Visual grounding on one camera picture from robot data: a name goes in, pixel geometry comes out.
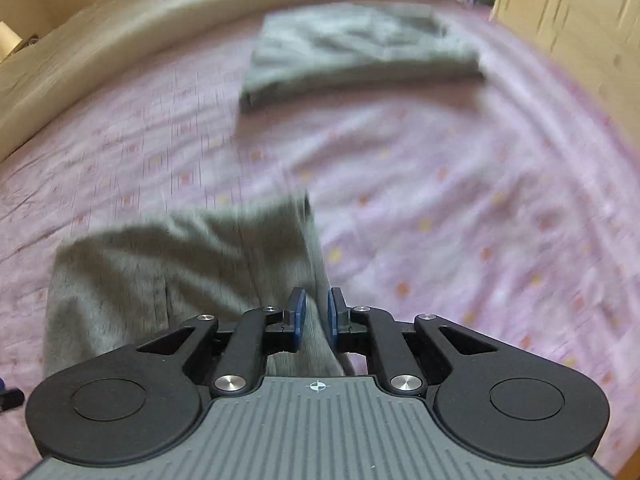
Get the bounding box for grey pants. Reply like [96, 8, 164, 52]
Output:
[42, 193, 354, 376]

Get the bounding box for pink patterned bed sheet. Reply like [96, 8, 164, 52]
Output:
[1, 4, 639, 470]

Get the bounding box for folded grey garment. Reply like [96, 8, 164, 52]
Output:
[239, 2, 482, 113]

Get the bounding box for cream pillow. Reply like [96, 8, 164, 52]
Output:
[0, 0, 459, 164]

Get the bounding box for wooden wardrobe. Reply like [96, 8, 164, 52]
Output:
[492, 0, 639, 140]

